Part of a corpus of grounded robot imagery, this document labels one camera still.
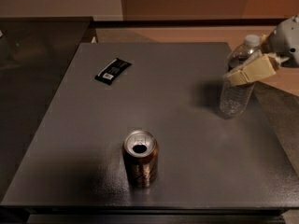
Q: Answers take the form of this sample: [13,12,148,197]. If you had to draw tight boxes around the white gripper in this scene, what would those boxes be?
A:
[223,15,299,86]

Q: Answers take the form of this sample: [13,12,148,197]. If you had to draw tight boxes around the clear plastic water bottle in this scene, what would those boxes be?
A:
[220,35,260,119]

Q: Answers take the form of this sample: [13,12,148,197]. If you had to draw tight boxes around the black rxbar chocolate wrapper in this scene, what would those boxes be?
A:
[94,58,131,85]

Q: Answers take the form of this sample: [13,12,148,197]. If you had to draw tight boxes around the brown open soda can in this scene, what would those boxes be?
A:
[122,130,159,188]

